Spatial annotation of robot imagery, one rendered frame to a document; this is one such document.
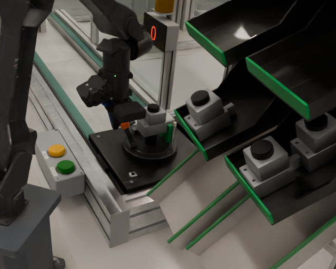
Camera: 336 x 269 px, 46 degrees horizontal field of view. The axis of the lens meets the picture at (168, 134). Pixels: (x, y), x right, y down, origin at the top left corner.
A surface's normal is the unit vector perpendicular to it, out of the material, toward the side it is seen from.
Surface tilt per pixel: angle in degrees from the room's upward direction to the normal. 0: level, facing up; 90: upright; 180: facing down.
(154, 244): 0
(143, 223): 90
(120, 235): 90
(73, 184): 90
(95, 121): 0
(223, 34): 25
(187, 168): 90
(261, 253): 45
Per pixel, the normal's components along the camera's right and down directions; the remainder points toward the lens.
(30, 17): 0.64, 0.75
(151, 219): 0.50, 0.52
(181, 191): -0.59, -0.51
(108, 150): 0.10, -0.83
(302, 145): -0.30, -0.71
